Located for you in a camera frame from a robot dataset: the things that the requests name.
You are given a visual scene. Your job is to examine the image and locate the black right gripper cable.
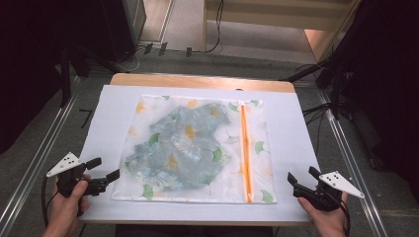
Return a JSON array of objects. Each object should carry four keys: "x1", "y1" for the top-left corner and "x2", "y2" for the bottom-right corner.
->
[{"x1": 324, "y1": 189, "x2": 352, "y2": 237}]

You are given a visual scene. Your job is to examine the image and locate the person's right hand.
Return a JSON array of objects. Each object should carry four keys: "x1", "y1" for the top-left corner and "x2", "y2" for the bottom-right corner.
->
[{"x1": 296, "y1": 192, "x2": 349, "y2": 237}]

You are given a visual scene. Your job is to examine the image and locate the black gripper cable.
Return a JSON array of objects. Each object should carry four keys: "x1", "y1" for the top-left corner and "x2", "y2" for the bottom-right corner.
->
[
  {"x1": 324, "y1": 189, "x2": 352, "y2": 237},
  {"x1": 41, "y1": 175, "x2": 61, "y2": 229}
]

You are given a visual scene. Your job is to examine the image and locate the dark curtain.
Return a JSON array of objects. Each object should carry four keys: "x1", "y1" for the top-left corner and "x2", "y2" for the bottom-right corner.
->
[
  {"x1": 324, "y1": 0, "x2": 419, "y2": 198},
  {"x1": 0, "y1": 0, "x2": 110, "y2": 156}
]

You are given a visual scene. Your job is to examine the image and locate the black metal stand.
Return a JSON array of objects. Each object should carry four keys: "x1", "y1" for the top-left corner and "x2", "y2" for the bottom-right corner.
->
[
  {"x1": 58, "y1": 43, "x2": 92, "y2": 109},
  {"x1": 280, "y1": 55, "x2": 347, "y2": 120}
]

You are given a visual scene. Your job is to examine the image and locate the white leaf-print mesh laundry bag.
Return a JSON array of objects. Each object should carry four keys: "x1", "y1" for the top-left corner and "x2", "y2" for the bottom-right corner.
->
[{"x1": 111, "y1": 94, "x2": 278, "y2": 204}]

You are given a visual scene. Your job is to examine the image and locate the dark grey cabinet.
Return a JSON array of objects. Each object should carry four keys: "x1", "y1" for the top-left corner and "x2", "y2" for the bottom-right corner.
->
[{"x1": 100, "y1": 0, "x2": 148, "y2": 64}]

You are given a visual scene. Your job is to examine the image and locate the black floor cables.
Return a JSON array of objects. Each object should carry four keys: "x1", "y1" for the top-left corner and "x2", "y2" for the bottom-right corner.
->
[{"x1": 301, "y1": 102, "x2": 333, "y2": 156}]

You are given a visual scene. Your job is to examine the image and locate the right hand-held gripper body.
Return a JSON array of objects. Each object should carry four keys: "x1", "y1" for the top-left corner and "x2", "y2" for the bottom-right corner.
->
[{"x1": 292, "y1": 170, "x2": 366, "y2": 212}]

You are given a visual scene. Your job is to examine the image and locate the white table cover sheet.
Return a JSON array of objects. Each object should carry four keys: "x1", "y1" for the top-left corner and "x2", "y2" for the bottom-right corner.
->
[{"x1": 79, "y1": 84, "x2": 321, "y2": 223}]

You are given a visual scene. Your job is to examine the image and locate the white floor cable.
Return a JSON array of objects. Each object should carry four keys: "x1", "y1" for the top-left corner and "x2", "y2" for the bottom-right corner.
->
[{"x1": 113, "y1": 43, "x2": 147, "y2": 74}]

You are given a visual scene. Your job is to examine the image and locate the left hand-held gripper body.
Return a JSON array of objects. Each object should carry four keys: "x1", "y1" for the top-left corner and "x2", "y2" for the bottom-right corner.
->
[{"x1": 45, "y1": 151, "x2": 110, "y2": 198}]

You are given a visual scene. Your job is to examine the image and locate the wooden table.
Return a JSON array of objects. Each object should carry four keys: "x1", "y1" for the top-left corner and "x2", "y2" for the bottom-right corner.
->
[{"x1": 79, "y1": 72, "x2": 321, "y2": 229}]

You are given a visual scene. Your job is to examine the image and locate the person's left hand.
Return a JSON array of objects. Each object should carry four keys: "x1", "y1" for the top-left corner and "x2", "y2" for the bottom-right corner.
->
[{"x1": 42, "y1": 173, "x2": 92, "y2": 237}]

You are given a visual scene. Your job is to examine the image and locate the blue-grey tie-dye garment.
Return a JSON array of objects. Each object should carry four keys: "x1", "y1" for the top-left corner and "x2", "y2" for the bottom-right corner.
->
[{"x1": 124, "y1": 102, "x2": 232, "y2": 193}]

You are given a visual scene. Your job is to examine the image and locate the black hanging cable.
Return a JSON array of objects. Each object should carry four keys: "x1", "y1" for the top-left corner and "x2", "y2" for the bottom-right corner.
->
[{"x1": 192, "y1": 0, "x2": 225, "y2": 55}]

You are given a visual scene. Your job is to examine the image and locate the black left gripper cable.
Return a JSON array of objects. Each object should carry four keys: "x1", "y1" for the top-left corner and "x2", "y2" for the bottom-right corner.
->
[{"x1": 41, "y1": 175, "x2": 61, "y2": 229}]

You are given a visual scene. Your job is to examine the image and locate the aluminium floor rail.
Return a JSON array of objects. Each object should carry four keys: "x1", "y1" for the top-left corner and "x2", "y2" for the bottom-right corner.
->
[
  {"x1": 0, "y1": 76, "x2": 82, "y2": 237},
  {"x1": 316, "y1": 88, "x2": 390, "y2": 237}
]

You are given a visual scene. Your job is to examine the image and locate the light wooden shelf unit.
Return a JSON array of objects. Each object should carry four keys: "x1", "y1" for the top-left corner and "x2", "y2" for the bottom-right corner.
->
[{"x1": 201, "y1": 0, "x2": 364, "y2": 64}]

